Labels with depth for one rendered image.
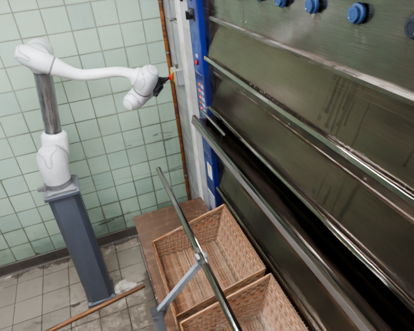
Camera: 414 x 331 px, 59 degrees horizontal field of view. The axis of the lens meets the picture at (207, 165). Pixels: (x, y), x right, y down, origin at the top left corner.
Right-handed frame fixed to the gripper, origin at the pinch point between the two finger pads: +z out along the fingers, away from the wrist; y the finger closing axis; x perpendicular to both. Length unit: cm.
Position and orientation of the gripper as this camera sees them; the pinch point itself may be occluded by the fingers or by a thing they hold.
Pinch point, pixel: (164, 79)
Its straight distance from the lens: 243.0
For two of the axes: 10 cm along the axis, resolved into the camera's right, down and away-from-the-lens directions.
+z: 4.2, -5.2, 7.5
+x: 9.0, 1.5, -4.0
